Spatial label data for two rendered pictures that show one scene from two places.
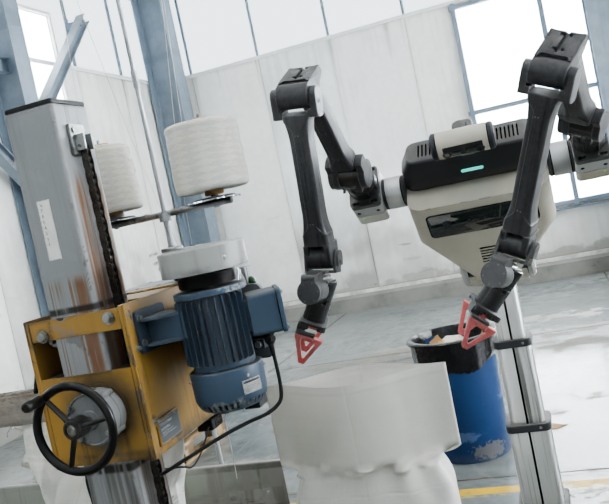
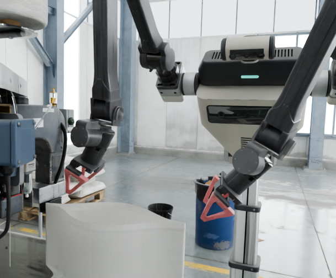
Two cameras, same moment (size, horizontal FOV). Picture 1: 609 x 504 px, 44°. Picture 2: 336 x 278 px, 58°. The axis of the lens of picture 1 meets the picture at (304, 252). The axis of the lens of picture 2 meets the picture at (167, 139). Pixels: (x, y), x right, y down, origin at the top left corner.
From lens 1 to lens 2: 1.01 m
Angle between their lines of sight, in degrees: 2
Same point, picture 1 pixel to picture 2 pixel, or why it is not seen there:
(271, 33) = (176, 30)
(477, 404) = (221, 220)
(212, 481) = (30, 246)
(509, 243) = (267, 135)
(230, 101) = not seen: hidden behind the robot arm
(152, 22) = (127, 13)
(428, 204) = (211, 96)
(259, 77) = not seen: hidden behind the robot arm
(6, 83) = (51, 19)
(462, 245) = (229, 132)
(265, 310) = not seen: outside the picture
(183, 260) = not seen: outside the picture
